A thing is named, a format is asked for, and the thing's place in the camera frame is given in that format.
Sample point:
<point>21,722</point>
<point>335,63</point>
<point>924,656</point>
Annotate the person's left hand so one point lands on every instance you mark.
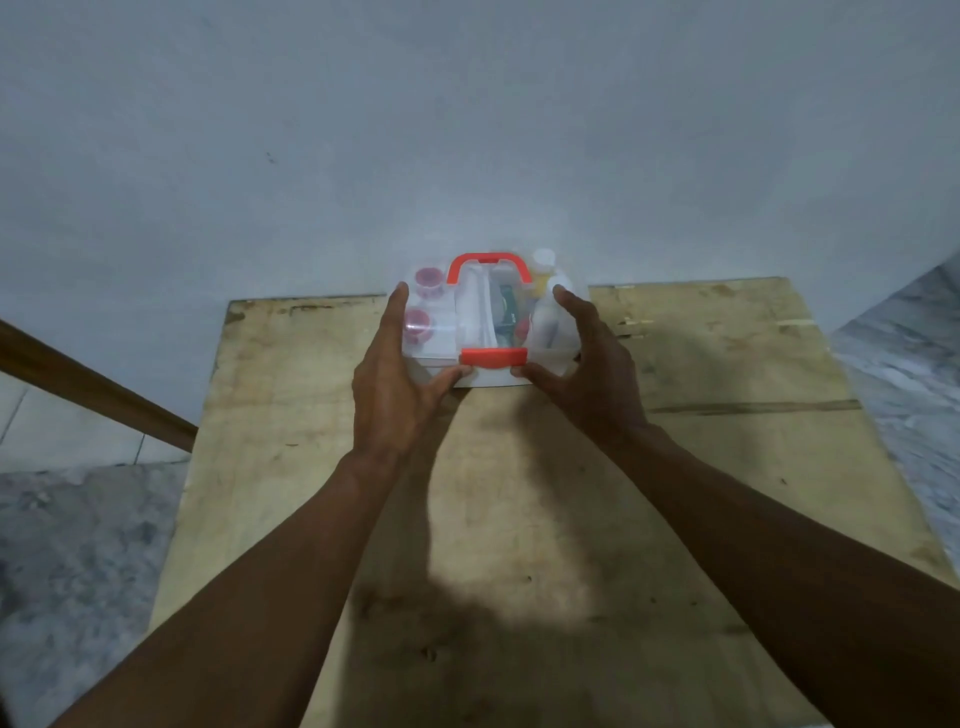
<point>386,397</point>

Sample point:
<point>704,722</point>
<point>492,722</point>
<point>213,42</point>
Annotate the small red-capped container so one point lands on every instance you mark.
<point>418,325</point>
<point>429,280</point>

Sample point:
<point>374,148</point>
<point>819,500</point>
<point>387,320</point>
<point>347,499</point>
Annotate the person's right hand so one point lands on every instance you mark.
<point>600,390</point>

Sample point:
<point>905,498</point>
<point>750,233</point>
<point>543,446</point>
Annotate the person's left thumb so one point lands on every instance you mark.
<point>448,378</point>

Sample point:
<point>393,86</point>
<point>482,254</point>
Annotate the brown wooden rail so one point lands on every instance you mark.
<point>82,386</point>

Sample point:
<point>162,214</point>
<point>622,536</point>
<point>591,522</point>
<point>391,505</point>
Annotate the white plastic bottle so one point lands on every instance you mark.
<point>547,315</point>

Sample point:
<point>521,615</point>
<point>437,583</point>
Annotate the person's left forearm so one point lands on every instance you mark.
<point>247,600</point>

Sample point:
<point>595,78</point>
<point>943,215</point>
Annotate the person's right thumb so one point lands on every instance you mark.
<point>536,375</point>

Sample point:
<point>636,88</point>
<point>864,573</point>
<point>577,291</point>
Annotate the white roll in box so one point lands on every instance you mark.
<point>472,311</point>

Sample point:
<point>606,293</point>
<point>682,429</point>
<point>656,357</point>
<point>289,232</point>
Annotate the green item in box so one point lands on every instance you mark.
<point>508,315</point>

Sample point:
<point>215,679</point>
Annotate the person's right forearm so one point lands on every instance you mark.
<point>787,570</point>

